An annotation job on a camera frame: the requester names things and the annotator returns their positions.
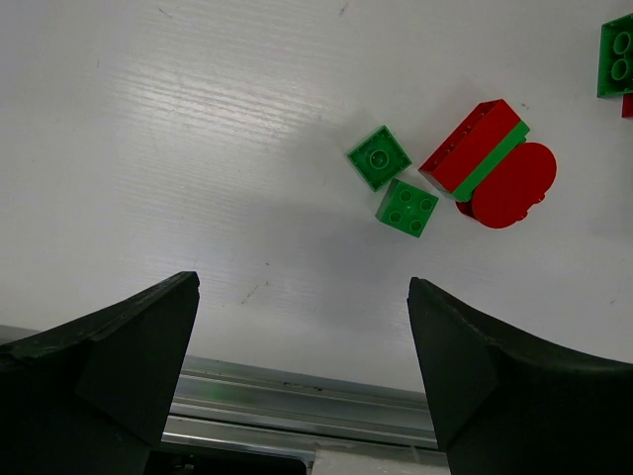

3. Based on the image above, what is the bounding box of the red rounded lego piece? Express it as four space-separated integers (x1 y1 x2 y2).
456 142 557 229

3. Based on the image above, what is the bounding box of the green lego brick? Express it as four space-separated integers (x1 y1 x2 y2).
597 14 633 98

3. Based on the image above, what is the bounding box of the red long lego brick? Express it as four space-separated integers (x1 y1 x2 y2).
418 99 520 193

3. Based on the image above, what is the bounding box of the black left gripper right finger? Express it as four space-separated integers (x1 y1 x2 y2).
407 278 632 474

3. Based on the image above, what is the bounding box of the green square lego upside down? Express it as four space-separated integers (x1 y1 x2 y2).
346 126 411 192

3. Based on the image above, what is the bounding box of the green flat lego plate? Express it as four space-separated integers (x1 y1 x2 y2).
448 121 529 202

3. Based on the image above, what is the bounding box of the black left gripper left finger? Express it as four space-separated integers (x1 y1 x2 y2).
1 271 200 474

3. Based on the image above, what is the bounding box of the green square lego studs up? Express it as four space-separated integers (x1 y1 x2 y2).
375 178 439 238

